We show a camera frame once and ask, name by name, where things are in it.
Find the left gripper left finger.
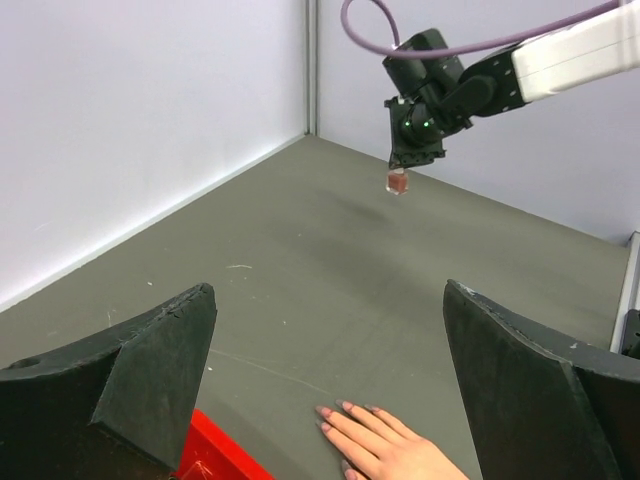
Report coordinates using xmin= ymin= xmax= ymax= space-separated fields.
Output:
xmin=1 ymin=283 xmax=217 ymax=479

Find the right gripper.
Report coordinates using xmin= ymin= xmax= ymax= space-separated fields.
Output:
xmin=384 ymin=97 xmax=446 ymax=168

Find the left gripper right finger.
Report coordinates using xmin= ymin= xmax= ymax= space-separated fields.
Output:
xmin=443 ymin=280 xmax=639 ymax=479

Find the pink nail polish bottle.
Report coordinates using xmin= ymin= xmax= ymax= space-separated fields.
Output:
xmin=386 ymin=169 xmax=409 ymax=195

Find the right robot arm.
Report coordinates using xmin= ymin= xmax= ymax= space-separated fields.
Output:
xmin=382 ymin=1 xmax=639 ymax=170

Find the mannequin hand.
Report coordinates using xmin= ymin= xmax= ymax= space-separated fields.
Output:
xmin=316 ymin=401 xmax=467 ymax=480

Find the red plastic tray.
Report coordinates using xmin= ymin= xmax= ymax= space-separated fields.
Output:
xmin=172 ymin=409 xmax=274 ymax=480

